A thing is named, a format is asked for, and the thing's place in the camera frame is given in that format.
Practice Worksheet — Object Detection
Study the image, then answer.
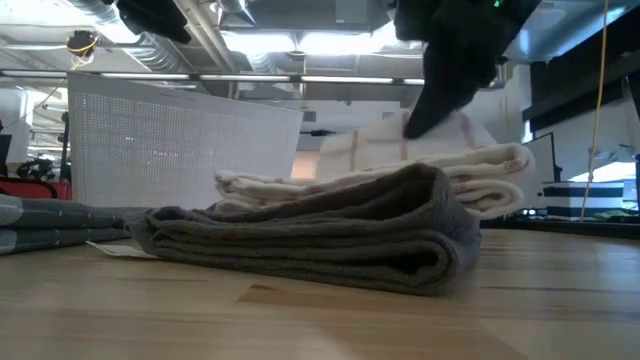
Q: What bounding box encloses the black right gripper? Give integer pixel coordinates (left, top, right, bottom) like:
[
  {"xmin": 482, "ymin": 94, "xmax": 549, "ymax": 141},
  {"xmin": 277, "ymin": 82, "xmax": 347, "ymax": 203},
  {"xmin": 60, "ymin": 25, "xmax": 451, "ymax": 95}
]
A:
[{"xmin": 394, "ymin": 0, "xmax": 541, "ymax": 140}]

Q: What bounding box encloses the white towel with red checks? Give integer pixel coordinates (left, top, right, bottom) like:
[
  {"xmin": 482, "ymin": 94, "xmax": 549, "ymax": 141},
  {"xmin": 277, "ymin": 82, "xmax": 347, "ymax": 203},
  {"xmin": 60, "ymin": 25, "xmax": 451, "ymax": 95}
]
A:
[{"xmin": 214, "ymin": 107, "xmax": 536, "ymax": 221}]

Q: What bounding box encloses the plain dark grey towel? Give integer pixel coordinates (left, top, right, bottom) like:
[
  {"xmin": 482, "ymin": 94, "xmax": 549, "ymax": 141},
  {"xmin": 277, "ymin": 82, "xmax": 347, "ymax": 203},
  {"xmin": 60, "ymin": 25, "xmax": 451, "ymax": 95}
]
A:
[{"xmin": 84, "ymin": 162, "xmax": 484, "ymax": 297}]

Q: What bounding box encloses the grey towel with dashed grid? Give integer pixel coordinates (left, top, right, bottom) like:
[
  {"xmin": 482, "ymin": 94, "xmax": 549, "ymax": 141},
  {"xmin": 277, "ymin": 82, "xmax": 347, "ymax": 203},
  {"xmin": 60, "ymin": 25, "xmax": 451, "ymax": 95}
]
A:
[{"xmin": 0, "ymin": 192, "xmax": 151, "ymax": 256}]

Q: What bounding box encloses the long ceiling light bar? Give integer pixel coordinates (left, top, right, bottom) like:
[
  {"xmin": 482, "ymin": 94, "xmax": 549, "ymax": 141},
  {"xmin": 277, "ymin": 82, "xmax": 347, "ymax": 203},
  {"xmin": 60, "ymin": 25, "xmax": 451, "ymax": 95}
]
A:
[{"xmin": 0, "ymin": 69, "xmax": 426, "ymax": 87}]

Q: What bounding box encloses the white-backed computer monitor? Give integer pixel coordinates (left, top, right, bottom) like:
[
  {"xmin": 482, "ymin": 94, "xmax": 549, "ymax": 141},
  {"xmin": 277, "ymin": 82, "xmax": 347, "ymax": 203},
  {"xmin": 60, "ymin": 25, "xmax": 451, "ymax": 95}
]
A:
[{"xmin": 522, "ymin": 131, "xmax": 557, "ymax": 184}]

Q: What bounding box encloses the white plastic basket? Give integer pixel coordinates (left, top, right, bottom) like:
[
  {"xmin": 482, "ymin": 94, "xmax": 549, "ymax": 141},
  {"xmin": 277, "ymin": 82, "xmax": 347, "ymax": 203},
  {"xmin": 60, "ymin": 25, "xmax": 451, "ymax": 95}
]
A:
[{"xmin": 67, "ymin": 71, "xmax": 305, "ymax": 210}]

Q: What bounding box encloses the red plastic crate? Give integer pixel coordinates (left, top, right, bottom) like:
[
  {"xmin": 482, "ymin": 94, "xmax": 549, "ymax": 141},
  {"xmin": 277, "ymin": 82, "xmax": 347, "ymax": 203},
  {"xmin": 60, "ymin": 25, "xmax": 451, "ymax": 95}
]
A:
[{"xmin": 0, "ymin": 177, "xmax": 73, "ymax": 201}]

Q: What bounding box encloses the black yellow ceiling cable reel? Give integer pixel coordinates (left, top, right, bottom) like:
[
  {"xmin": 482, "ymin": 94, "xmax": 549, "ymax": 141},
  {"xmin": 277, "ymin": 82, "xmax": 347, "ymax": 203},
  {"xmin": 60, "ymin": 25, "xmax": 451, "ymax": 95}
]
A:
[{"xmin": 66, "ymin": 29, "xmax": 99, "ymax": 57}]

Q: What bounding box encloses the yellow cable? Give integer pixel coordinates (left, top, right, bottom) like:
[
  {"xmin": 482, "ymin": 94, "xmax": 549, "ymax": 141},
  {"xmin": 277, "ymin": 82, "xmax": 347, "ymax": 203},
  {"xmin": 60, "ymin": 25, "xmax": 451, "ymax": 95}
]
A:
[{"xmin": 579, "ymin": 0, "xmax": 609, "ymax": 223}]

